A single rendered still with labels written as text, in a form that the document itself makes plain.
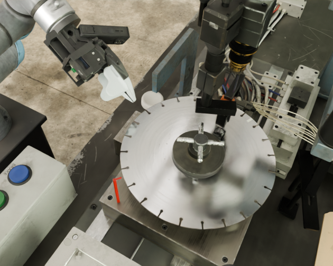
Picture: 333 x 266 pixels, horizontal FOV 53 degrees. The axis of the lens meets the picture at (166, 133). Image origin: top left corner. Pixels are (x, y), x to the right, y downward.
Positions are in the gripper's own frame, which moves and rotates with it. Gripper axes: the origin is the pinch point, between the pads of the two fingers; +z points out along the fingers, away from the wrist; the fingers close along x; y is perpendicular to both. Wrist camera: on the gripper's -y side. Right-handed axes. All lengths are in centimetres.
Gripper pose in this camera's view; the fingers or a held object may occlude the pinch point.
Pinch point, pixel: (132, 94)
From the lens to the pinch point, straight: 73.6
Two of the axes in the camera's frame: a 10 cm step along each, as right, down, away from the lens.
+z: 6.3, 7.6, 1.8
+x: 4.7, -1.9, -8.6
